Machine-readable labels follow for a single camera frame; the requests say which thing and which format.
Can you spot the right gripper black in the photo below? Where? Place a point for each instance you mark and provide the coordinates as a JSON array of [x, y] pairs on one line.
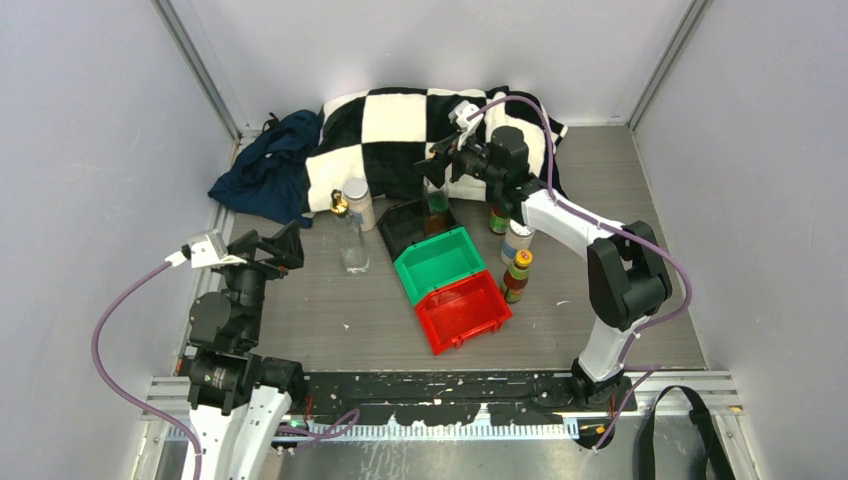
[[433, 170]]

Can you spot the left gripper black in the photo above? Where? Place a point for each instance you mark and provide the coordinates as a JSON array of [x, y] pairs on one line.
[[285, 245]]

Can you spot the gold-top oil bottle brown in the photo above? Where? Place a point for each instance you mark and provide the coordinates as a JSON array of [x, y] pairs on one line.
[[437, 208]]

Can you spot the gold-top clear glass bottle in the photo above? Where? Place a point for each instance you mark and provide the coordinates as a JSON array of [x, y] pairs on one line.
[[349, 235]]

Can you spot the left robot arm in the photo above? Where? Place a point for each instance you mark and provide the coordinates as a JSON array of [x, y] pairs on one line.
[[239, 401]]

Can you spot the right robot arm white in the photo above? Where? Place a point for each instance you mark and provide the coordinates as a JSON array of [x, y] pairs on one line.
[[627, 278]]

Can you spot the dark blue cloth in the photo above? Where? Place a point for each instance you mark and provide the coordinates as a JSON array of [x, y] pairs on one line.
[[268, 177]]

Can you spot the black white checkered blanket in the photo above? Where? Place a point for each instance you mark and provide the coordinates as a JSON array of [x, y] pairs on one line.
[[378, 135]]

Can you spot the black plastic bin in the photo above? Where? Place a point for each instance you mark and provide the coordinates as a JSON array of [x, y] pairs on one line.
[[410, 223]]

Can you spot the yellow-capped sauce bottle far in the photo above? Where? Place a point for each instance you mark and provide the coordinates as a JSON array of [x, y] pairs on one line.
[[498, 221]]

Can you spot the yellow-capped sauce bottle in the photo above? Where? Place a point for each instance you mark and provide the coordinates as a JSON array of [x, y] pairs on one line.
[[498, 221], [516, 276]]

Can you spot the silver-lid spice jar left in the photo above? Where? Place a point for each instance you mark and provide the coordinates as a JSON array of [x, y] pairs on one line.
[[360, 204]]

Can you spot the silver-lid spice jar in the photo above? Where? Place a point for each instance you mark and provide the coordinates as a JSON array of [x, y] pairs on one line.
[[360, 204], [517, 237]]

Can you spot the green plastic bin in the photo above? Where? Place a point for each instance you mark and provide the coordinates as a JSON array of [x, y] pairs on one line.
[[437, 262]]

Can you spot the silver-lid spice jar right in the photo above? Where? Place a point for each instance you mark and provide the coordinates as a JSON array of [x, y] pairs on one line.
[[517, 237]]

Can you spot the yellow-capped sauce bottle near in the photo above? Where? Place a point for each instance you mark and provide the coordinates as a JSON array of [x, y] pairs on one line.
[[516, 276]]

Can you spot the red plastic bin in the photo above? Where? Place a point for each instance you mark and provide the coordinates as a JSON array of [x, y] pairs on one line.
[[465, 309]]

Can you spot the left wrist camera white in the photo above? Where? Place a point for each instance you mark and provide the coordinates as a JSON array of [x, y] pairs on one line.
[[206, 250]]

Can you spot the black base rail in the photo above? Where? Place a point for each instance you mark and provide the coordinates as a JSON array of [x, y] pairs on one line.
[[450, 398]]

